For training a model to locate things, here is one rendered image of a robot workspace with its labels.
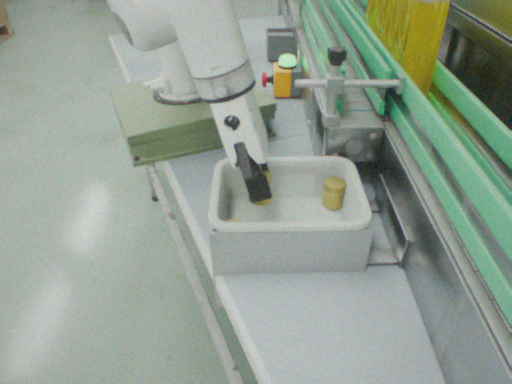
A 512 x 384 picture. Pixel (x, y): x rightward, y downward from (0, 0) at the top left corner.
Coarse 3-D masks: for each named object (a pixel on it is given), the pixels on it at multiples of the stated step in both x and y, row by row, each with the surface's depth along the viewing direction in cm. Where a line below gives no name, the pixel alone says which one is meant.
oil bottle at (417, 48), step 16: (416, 0) 62; (432, 0) 62; (448, 0) 62; (416, 16) 63; (432, 16) 63; (400, 32) 69; (416, 32) 65; (432, 32) 65; (400, 48) 69; (416, 48) 66; (432, 48) 66; (400, 64) 69; (416, 64) 68; (432, 64) 68; (416, 80) 70
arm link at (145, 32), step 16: (112, 0) 50; (128, 0) 49; (144, 0) 50; (160, 0) 50; (128, 16) 50; (144, 16) 50; (160, 16) 51; (128, 32) 51; (144, 32) 51; (160, 32) 52; (144, 48) 53
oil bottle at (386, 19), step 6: (390, 0) 74; (384, 6) 78; (390, 6) 75; (384, 12) 78; (390, 12) 75; (384, 18) 78; (390, 18) 75; (384, 24) 78; (384, 30) 78; (384, 36) 78; (384, 42) 79
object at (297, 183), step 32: (224, 160) 68; (288, 160) 68; (320, 160) 68; (224, 192) 67; (288, 192) 71; (320, 192) 72; (352, 192) 64; (224, 224) 55; (256, 224) 56; (288, 224) 56; (320, 224) 56; (352, 224) 56
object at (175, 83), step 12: (168, 48) 86; (180, 48) 86; (168, 60) 88; (180, 60) 88; (168, 72) 90; (180, 72) 89; (144, 84) 93; (156, 84) 93; (168, 84) 91; (180, 84) 91; (192, 84) 91; (168, 96) 92; (180, 96) 91; (192, 96) 91
